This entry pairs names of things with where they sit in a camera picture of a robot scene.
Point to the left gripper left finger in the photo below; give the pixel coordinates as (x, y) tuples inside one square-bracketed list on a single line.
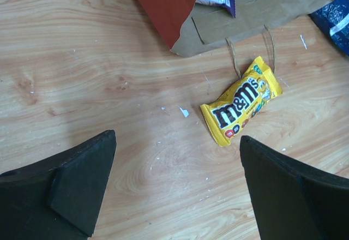
[(59, 197)]

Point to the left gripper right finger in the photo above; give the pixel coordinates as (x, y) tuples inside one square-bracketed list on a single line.
[(291, 199)]

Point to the yellow M&M's packet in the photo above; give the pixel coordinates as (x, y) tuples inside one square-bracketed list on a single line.
[(231, 112)]

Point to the blue Doritos chip bag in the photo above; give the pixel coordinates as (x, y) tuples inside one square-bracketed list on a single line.
[(332, 20)]

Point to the red paper bag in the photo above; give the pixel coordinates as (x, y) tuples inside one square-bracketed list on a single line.
[(189, 28)]

